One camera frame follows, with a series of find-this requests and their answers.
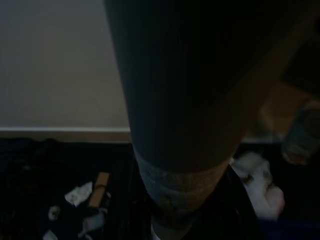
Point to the open brown cardboard box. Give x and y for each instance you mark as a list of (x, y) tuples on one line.
[(275, 112)]

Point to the white paper piece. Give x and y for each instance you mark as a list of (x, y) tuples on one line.
[(78, 194)]

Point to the white plastic bag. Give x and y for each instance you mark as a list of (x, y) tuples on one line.
[(260, 185)]

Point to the brown cardboard strip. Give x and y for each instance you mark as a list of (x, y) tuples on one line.
[(99, 187)]

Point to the tiny white paper ball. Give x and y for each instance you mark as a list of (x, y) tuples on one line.
[(53, 212)]

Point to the black floor mat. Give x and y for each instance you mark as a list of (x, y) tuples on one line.
[(30, 170)]

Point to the grey cylindrical can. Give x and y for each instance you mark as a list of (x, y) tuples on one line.
[(301, 135)]

